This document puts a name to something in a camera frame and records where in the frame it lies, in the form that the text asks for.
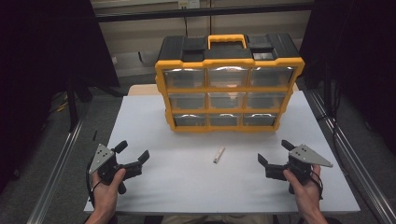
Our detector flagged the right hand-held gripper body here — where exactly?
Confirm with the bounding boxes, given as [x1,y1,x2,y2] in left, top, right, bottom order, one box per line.
[264,143,334,196]

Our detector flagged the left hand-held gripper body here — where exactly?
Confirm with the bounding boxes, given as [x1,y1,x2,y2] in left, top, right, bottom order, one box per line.
[88,143,144,196]

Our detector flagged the small white stick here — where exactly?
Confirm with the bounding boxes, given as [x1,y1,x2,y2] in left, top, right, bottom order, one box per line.
[212,146,226,164]

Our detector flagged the clear plastic drawer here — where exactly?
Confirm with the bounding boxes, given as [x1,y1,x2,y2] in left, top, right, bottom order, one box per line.
[208,113,243,127]

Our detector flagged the yellow black organizer cabinet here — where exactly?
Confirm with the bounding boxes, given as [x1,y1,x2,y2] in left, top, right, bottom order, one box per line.
[154,33,306,134]

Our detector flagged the person's left hand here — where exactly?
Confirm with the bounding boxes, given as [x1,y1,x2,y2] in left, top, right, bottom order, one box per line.
[90,167,127,217]

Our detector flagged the person's right hand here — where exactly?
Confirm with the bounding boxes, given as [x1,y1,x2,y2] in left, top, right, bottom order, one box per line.
[282,163,323,217]

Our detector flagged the light wooden board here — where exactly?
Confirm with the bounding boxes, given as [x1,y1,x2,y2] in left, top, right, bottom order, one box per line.
[128,83,301,97]

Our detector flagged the black stand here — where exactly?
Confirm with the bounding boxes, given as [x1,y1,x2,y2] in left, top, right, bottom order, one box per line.
[64,73,125,133]

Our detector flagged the person's beige trousers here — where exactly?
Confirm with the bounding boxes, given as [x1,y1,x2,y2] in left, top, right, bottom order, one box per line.
[160,214,276,224]

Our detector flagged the grid of clear drawers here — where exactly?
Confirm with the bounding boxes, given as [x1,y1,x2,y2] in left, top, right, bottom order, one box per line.
[163,65,295,128]

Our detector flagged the dark curtain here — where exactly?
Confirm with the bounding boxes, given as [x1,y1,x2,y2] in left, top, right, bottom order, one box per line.
[0,0,121,195]
[299,0,396,155]

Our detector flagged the black horizontal bar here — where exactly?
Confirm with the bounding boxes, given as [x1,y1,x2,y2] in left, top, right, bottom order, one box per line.
[93,2,314,23]

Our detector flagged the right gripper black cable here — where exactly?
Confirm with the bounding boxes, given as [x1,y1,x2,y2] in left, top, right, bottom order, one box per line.
[309,169,325,201]

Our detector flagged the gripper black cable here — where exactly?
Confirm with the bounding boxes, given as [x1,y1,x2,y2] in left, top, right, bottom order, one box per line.
[309,169,325,201]
[85,158,104,208]

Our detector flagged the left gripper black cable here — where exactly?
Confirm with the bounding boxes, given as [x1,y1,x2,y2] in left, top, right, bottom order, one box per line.
[85,158,104,208]

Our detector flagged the black floor cable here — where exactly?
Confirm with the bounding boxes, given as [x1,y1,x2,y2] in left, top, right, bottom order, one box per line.
[316,78,347,157]

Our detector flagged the metal floor rail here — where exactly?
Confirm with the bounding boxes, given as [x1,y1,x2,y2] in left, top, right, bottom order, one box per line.
[26,118,86,224]
[305,89,396,224]

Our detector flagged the yellow floor cable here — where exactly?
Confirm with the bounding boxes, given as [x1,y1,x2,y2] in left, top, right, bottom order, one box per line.
[55,94,69,114]

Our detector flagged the black hanging cable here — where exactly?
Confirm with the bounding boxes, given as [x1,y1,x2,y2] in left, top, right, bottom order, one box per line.
[182,7,191,39]

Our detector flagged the white wall outlet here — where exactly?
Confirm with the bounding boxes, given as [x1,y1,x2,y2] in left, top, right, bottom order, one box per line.
[177,0,201,9]

